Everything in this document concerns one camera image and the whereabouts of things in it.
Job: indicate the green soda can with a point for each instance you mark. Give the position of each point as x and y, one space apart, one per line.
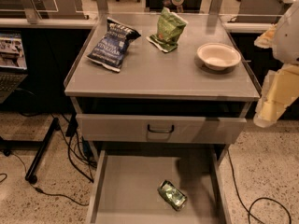
172 195

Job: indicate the blue chip bag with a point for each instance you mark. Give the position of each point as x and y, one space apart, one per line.
111 49

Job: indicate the open middle drawer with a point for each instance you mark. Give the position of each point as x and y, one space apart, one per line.
125 189

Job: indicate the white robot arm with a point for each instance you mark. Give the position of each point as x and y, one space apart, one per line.
285 46

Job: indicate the closed top drawer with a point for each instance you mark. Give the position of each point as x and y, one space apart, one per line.
130 128

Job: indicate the grey drawer cabinet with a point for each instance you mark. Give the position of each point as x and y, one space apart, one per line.
153 83

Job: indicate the white bowl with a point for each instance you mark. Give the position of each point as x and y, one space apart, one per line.
218 56

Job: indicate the green chip bag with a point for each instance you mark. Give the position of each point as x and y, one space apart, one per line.
170 26

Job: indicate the black stand leg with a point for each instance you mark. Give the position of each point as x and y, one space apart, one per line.
41 146

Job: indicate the laptop computer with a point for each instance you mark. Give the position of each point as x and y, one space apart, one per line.
13 67

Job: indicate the black drawer handle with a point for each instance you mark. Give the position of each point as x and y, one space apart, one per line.
163 130

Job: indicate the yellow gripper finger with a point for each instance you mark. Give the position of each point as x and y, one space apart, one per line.
265 40
280 89

